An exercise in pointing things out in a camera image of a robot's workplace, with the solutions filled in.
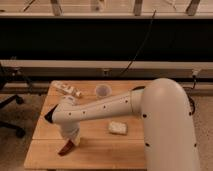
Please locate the cream translucent gripper tip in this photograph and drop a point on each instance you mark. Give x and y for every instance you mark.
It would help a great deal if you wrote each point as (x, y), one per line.
(75, 140)

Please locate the red chili pepper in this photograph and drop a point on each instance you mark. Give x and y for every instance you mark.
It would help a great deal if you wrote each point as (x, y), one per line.
(67, 148)

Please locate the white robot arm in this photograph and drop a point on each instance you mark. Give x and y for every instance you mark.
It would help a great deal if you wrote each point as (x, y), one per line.
(169, 133)

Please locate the black rectangular remote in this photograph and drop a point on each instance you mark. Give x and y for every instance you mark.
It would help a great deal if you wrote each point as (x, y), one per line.
(49, 116)

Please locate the white sponge block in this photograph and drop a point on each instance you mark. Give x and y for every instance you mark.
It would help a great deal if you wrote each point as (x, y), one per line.
(117, 128)

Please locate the clear plastic cup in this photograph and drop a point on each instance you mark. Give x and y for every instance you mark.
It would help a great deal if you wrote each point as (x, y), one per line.
(102, 91)

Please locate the white tube packet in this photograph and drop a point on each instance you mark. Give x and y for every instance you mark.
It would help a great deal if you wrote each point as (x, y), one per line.
(67, 89)

